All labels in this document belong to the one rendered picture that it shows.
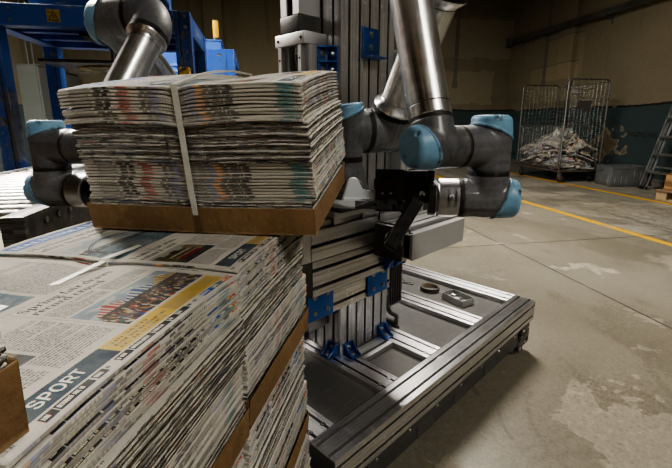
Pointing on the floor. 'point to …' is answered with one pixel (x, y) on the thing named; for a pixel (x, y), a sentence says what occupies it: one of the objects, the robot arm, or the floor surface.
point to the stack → (153, 346)
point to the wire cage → (561, 141)
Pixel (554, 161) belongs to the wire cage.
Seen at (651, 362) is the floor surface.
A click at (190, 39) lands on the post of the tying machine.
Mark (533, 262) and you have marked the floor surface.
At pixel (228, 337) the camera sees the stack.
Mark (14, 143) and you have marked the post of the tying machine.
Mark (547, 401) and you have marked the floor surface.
